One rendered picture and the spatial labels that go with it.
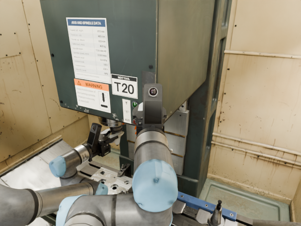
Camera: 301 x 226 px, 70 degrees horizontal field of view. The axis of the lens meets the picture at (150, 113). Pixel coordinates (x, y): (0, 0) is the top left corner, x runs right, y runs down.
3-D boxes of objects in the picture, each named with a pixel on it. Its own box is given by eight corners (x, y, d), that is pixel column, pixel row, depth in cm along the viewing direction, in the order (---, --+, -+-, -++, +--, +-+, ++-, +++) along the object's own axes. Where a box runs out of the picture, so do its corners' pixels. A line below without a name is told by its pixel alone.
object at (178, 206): (180, 215, 90) (180, 214, 90) (169, 211, 92) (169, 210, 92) (186, 204, 96) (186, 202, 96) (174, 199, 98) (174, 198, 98)
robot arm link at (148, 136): (133, 140, 42) (174, 139, 43) (134, 129, 47) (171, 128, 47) (134, 170, 46) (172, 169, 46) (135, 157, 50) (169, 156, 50)
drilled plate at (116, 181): (116, 211, 124) (116, 205, 122) (79, 194, 136) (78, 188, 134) (136, 185, 142) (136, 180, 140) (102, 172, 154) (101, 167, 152)
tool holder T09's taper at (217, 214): (223, 217, 88) (225, 206, 85) (221, 226, 84) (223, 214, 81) (212, 213, 89) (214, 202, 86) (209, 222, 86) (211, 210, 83)
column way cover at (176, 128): (182, 177, 155) (187, 113, 133) (126, 158, 175) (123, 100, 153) (184, 173, 159) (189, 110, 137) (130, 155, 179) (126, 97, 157)
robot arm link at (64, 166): (49, 174, 89) (45, 158, 86) (73, 161, 97) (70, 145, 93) (60, 183, 85) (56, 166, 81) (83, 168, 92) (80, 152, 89)
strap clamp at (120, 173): (121, 188, 146) (119, 170, 140) (117, 186, 148) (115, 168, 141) (131, 176, 157) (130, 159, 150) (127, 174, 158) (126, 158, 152)
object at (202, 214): (206, 227, 86) (207, 225, 85) (193, 221, 88) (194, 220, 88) (210, 213, 91) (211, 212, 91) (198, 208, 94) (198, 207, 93)
